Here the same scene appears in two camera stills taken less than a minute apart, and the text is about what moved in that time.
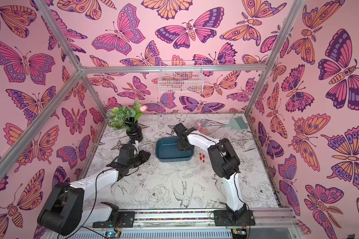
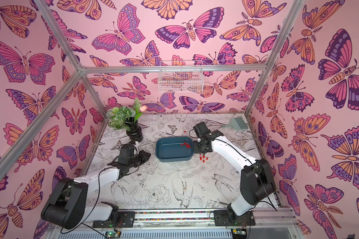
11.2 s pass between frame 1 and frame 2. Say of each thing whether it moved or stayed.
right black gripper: moved
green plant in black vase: stayed
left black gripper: stayed
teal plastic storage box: stayed
